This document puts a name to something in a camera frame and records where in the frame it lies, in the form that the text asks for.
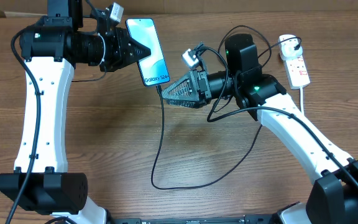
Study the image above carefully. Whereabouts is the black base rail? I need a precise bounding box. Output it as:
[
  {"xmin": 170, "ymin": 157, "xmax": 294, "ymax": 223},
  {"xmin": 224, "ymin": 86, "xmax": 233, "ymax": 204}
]
[{"xmin": 44, "ymin": 202, "xmax": 310, "ymax": 224}]

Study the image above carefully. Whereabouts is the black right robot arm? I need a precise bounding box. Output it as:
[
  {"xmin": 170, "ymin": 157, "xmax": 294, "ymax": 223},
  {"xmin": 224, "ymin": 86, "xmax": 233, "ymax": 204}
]
[{"xmin": 160, "ymin": 34, "xmax": 358, "ymax": 223}]

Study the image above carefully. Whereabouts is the white USB wall charger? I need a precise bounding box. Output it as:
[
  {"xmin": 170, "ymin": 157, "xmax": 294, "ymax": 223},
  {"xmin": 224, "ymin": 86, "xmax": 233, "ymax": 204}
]
[{"xmin": 278, "ymin": 34, "xmax": 303, "ymax": 61}]

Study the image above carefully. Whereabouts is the black USB charging cable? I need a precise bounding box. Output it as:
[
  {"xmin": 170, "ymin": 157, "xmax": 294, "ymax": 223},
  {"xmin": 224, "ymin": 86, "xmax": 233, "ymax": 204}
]
[{"xmin": 150, "ymin": 24, "xmax": 303, "ymax": 190}]

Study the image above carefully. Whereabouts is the black Samsung Galaxy smartphone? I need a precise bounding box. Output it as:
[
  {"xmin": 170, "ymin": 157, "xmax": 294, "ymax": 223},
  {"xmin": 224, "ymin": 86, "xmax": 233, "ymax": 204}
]
[{"xmin": 126, "ymin": 17, "xmax": 170, "ymax": 86}]

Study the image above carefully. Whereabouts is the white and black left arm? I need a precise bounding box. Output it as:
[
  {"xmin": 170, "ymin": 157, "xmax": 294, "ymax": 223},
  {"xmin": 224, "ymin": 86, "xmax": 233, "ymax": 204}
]
[{"xmin": 0, "ymin": 1, "xmax": 150, "ymax": 223}]

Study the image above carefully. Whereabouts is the white power strip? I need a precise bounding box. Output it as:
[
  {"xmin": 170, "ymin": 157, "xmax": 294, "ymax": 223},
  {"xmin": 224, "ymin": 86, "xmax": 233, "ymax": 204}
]
[{"xmin": 284, "ymin": 56, "xmax": 310, "ymax": 90}]

